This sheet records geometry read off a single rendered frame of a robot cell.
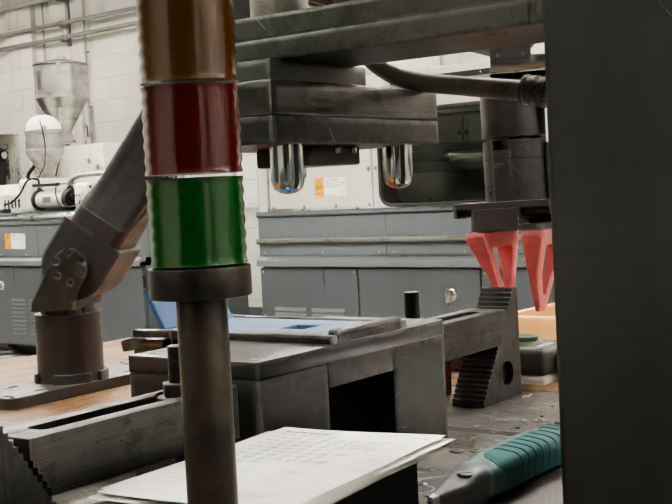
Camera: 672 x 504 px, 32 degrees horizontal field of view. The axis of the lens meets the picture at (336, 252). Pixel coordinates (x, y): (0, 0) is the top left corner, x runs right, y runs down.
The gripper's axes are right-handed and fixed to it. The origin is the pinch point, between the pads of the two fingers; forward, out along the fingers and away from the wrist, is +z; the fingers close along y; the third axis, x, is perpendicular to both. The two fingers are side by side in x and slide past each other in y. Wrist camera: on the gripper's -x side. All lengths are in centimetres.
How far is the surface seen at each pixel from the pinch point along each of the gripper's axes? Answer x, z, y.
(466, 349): 17.3, 1.9, -3.8
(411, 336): 30.1, -0.9, -7.2
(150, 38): 63, -16, -17
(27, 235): -446, -2, 614
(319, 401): 40.5, 1.6, -7.1
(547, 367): 2.6, 5.5, -3.3
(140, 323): -439, 59, 500
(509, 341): 9.8, 2.2, -3.5
